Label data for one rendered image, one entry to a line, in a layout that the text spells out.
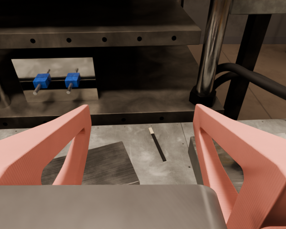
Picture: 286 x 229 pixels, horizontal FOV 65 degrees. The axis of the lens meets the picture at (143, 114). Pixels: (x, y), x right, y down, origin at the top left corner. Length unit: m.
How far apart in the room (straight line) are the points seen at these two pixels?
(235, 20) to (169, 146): 3.28
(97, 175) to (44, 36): 0.52
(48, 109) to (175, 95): 0.48
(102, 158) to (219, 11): 0.52
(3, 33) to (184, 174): 0.70
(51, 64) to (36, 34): 0.10
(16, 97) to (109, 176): 0.64
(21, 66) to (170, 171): 0.60
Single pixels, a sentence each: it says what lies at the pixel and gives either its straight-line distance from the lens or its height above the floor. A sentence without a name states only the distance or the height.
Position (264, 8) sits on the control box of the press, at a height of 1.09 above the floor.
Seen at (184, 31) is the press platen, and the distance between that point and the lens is 0.80.
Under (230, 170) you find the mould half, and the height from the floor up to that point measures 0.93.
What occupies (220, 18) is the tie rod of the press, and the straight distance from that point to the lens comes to 0.74.
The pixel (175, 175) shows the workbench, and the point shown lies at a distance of 0.60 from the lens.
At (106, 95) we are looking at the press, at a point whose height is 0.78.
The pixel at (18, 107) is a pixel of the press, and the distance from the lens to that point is 0.95.
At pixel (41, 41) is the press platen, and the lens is 0.83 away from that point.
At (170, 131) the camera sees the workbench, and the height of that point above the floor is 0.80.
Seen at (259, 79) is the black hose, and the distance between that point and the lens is 0.81.
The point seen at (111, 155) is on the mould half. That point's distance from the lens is 0.49.
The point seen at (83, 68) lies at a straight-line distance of 0.83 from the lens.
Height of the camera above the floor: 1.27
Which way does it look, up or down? 38 degrees down
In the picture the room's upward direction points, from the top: straight up
